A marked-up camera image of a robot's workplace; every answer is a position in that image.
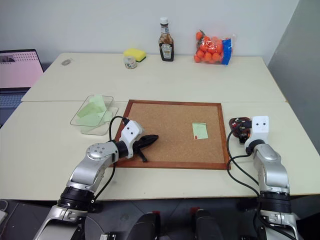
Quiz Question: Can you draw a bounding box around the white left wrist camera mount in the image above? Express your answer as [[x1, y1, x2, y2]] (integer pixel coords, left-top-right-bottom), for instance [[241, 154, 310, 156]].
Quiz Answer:
[[118, 120, 146, 160]]

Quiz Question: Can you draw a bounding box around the small dark tray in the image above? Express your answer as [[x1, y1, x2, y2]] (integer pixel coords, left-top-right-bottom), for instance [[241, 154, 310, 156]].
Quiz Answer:
[[228, 116, 253, 140]]

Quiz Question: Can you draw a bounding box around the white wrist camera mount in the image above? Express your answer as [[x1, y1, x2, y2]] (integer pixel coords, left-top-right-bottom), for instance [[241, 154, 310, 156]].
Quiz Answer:
[[118, 120, 146, 160], [244, 115, 271, 149]]

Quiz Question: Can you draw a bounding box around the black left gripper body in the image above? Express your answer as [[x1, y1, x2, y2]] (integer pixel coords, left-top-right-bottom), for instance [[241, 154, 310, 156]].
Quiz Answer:
[[131, 137, 146, 155]]

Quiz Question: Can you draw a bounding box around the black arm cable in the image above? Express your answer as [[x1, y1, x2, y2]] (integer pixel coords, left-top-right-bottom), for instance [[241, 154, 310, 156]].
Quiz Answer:
[[225, 129, 261, 200], [93, 115, 130, 204]]

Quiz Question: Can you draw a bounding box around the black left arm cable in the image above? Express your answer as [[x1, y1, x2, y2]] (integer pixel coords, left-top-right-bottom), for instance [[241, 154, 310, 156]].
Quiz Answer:
[[93, 115, 130, 204]]

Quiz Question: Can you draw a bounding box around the bag of orange balls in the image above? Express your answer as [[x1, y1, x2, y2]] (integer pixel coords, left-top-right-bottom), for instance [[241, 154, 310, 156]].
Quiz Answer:
[[193, 29, 237, 67]]

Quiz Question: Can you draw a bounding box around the small clear pushpin jar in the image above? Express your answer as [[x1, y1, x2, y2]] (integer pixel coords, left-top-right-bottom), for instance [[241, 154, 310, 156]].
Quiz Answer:
[[123, 55, 138, 70]]

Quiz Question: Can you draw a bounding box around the green sticky note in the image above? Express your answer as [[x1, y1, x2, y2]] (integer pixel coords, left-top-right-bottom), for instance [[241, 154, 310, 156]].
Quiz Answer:
[[191, 122, 209, 140]]

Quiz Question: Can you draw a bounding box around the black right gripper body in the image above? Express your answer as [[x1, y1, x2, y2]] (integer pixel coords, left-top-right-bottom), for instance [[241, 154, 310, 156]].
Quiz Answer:
[[237, 124, 253, 147]]

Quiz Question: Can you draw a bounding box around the brown sauce bottle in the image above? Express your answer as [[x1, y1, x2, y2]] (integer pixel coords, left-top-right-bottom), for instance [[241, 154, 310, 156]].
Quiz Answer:
[[157, 16, 176, 62]]

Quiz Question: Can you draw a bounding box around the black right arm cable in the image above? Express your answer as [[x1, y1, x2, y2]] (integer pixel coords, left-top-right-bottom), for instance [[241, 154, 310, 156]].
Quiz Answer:
[[225, 129, 261, 200]]

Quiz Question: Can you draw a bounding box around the cork board with wooden frame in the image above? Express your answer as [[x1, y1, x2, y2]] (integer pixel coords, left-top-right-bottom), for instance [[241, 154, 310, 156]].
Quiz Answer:
[[115, 99, 233, 171]]

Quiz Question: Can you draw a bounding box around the dark rounded shape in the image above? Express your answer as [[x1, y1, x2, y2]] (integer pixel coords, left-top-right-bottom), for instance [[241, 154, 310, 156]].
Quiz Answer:
[[131, 210, 162, 240], [189, 206, 225, 240]]

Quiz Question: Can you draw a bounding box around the white cable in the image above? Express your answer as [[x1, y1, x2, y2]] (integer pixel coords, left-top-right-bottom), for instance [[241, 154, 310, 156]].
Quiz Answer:
[[0, 198, 9, 224]]

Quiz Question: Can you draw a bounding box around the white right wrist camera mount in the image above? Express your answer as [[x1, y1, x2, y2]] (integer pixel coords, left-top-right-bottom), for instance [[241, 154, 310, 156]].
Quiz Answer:
[[244, 115, 271, 149]]

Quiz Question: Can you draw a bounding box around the clear plastic box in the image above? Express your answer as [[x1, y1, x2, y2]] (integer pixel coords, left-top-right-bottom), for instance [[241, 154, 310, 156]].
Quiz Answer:
[[69, 94, 119, 136]]

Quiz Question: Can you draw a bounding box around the green paper note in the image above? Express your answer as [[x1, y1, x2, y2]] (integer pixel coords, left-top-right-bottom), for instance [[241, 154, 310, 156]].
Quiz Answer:
[[75, 111, 114, 126], [76, 102, 101, 119], [87, 94, 108, 115]]

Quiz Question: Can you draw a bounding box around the open laptop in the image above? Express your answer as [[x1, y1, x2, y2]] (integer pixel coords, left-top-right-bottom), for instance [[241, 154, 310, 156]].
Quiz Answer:
[[0, 48, 45, 127]]

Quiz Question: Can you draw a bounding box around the yellow sponge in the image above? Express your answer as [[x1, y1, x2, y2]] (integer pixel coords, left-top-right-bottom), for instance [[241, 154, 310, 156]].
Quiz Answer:
[[122, 47, 147, 63]]

